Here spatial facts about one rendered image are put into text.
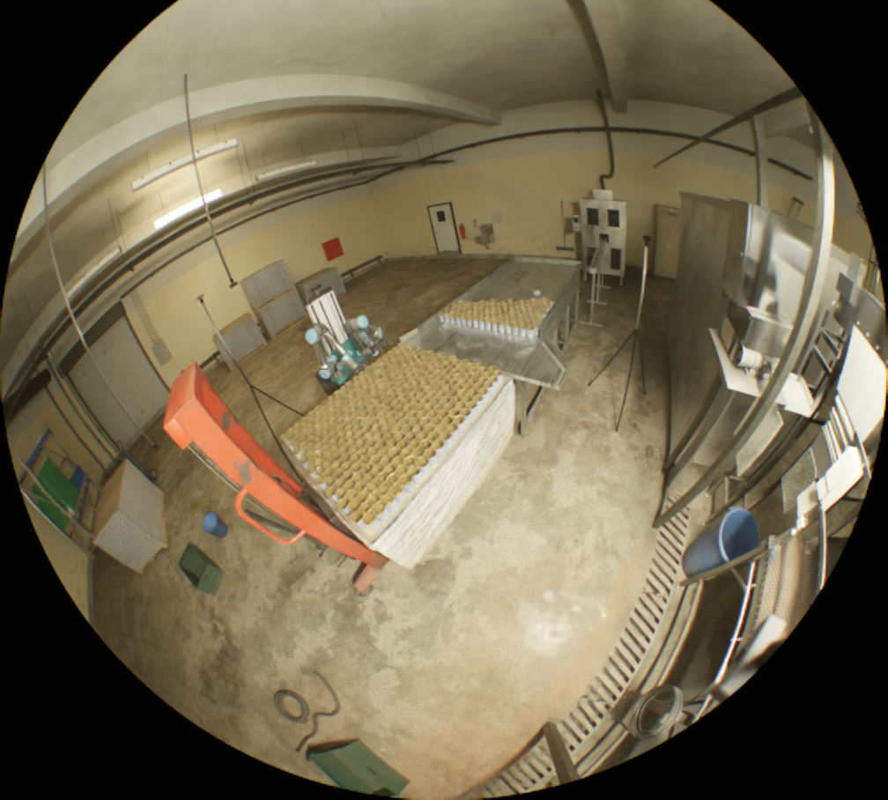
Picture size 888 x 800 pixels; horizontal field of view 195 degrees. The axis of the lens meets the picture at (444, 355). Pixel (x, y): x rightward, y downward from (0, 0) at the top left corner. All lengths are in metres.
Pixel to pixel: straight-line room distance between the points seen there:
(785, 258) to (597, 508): 2.29
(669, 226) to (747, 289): 6.08
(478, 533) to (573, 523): 0.83
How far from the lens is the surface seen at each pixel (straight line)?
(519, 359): 2.09
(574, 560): 2.43
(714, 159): 8.30
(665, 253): 7.65
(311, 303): 2.68
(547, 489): 2.59
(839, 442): 1.75
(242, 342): 8.32
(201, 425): 1.14
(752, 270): 1.56
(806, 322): 1.43
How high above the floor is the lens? 2.34
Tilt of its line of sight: 34 degrees down
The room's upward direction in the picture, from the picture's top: 14 degrees counter-clockwise
